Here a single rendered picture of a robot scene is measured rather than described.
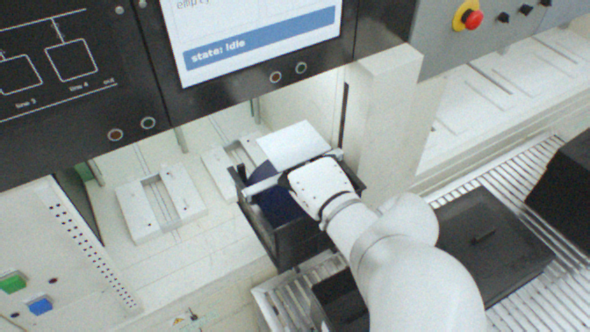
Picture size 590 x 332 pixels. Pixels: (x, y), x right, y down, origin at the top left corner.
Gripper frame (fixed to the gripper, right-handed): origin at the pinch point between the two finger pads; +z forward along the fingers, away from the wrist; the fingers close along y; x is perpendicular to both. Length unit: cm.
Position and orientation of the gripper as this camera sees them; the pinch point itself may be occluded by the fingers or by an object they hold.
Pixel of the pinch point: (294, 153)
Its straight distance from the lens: 83.9
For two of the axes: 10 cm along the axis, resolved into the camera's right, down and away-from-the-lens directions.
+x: 0.0, -6.4, -7.7
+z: -5.0, -6.6, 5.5
